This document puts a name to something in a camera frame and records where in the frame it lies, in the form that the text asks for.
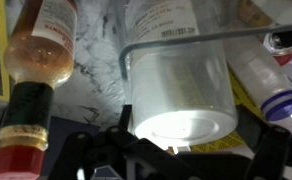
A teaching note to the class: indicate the hot sauce bottle red cap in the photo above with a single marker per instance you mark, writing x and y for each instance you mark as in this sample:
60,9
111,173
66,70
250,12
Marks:
39,58

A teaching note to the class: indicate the transparent plastic box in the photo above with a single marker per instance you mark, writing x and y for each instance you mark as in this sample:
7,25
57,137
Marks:
193,39

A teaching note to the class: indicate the transparent plastic bucket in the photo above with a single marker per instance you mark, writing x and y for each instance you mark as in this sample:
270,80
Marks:
181,92

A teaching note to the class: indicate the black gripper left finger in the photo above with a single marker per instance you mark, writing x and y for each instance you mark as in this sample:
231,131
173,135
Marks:
128,157

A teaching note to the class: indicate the white bottle blue cap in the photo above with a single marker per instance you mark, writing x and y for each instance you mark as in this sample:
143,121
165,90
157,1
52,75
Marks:
261,76

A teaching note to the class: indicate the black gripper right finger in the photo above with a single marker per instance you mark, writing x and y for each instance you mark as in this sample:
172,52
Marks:
271,145

